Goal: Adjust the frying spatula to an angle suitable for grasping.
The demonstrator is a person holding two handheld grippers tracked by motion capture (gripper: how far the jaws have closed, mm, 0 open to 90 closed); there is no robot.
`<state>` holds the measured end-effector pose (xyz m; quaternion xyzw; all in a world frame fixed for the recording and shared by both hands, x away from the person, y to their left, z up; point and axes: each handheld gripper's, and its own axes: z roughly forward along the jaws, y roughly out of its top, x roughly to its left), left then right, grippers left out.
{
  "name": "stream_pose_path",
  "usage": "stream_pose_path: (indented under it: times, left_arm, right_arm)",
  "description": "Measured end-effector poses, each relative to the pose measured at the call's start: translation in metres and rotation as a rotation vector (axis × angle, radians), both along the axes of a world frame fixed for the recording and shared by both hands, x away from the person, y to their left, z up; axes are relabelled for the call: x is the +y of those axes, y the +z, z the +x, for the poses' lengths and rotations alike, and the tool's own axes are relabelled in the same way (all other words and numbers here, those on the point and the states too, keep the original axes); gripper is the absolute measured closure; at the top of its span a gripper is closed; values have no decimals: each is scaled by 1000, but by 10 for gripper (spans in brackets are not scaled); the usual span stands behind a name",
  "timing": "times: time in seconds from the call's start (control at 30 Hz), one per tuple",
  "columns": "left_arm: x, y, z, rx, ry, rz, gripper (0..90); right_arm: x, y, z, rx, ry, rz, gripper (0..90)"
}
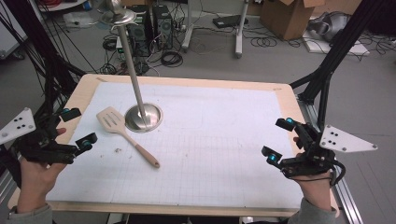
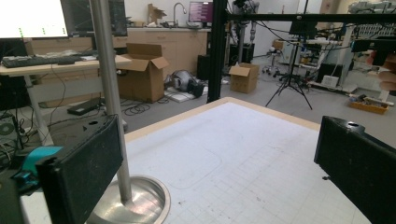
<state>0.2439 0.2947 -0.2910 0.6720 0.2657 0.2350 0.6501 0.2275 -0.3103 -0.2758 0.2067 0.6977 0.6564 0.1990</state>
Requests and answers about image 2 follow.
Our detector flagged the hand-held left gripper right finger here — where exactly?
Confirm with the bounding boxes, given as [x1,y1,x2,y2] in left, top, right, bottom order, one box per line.
[313,115,396,224]

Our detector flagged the white foam board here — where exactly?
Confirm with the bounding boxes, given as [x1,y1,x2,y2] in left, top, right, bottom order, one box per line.
[163,87,209,104]

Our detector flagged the black flat device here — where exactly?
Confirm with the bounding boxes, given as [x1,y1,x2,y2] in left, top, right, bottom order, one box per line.
[66,97,106,117]

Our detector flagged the small cardboard box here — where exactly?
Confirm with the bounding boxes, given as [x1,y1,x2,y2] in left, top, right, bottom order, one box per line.
[228,63,261,94]

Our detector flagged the dark monitor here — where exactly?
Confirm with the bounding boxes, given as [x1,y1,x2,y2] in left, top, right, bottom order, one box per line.
[60,0,129,37]

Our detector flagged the orange tray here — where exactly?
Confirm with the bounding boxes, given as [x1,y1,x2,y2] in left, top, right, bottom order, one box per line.
[347,96,389,115]

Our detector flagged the metal stand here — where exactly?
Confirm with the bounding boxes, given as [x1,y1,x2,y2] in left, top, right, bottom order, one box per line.
[86,0,172,224]

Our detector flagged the large open cardboard box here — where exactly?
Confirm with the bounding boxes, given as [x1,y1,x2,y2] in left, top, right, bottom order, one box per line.
[116,42,171,104]

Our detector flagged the black tripod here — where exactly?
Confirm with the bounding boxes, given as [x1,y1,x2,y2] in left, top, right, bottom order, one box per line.
[265,36,313,110]

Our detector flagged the grey rounded device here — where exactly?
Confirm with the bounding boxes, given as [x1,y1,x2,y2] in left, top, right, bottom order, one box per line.
[169,69,205,97]

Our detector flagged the metal faucet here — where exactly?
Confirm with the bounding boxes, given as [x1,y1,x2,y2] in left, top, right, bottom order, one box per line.
[172,2,188,27]

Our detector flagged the coiled black cable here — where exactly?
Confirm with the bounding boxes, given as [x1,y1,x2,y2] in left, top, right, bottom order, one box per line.
[123,102,151,117]

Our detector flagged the wooden desk with white legs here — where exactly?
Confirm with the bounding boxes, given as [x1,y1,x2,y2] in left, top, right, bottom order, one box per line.
[0,55,134,147]

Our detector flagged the white grid mat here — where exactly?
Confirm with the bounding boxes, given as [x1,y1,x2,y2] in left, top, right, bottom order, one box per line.
[122,102,372,224]

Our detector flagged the purple lit monitor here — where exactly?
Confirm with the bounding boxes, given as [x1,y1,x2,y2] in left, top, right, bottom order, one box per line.
[188,1,214,24]

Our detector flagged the black keyboard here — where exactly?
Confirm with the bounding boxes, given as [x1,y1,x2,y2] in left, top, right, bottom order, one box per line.
[1,55,83,69]

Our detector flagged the black aluminium frame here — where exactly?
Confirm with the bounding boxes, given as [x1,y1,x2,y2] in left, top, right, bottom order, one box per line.
[206,0,396,104]

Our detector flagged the white robot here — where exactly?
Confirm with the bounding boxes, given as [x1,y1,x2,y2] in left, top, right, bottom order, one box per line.
[232,0,261,55]

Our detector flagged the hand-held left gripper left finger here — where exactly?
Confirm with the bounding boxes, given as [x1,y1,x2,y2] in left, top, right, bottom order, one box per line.
[35,114,124,224]

